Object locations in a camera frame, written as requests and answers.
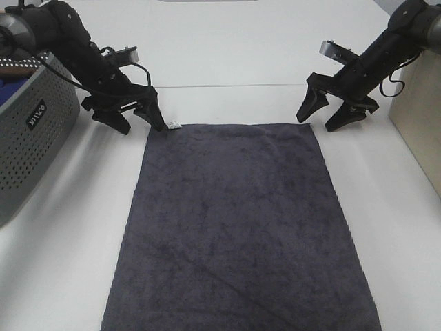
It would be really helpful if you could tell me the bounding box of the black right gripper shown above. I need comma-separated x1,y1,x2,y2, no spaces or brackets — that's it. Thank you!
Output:
296,54,386,132

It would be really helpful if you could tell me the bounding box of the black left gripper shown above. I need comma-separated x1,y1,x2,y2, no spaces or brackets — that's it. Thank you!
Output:
81,58,165,135

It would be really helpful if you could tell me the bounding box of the dark grey towel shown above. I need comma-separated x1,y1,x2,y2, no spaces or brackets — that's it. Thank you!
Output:
101,123,381,330

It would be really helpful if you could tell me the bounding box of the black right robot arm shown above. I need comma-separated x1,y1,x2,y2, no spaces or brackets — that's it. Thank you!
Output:
296,1,440,132

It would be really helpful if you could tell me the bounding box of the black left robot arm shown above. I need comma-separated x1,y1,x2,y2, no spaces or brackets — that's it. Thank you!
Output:
1,1,165,134

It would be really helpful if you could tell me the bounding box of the beige fabric storage bin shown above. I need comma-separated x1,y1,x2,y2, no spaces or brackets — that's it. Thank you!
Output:
389,50,441,194

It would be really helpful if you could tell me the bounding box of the grey perforated plastic basket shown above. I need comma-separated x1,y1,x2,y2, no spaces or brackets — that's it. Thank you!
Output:
1,54,80,224

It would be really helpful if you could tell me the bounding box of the blue cloth in basket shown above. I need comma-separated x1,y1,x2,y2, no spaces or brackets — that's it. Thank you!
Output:
0,77,29,106

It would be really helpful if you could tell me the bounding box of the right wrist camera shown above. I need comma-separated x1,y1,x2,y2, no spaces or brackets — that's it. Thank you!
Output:
319,40,359,65

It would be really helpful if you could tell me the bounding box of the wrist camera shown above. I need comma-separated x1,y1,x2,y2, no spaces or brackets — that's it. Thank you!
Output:
101,46,139,67
319,40,359,65

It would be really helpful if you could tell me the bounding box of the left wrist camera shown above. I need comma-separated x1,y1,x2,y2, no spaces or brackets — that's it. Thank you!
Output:
101,46,139,67

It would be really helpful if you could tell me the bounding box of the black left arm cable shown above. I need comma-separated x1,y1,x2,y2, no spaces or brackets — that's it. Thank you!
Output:
0,26,153,97

